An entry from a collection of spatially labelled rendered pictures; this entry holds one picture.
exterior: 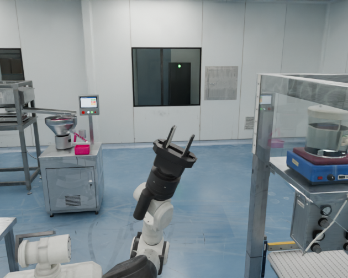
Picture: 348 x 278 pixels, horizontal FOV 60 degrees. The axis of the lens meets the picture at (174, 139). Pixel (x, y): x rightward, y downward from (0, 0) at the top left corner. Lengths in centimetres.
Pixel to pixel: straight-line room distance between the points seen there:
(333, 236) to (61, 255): 90
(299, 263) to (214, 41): 530
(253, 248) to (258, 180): 34
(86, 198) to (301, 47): 525
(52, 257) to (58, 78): 564
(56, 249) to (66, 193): 295
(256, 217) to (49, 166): 267
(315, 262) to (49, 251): 114
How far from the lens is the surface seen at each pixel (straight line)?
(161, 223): 93
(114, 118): 629
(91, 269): 89
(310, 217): 116
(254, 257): 158
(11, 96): 446
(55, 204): 383
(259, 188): 141
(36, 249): 83
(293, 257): 157
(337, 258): 164
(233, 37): 648
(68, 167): 362
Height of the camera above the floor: 182
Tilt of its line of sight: 15 degrees down
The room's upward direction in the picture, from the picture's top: straight up
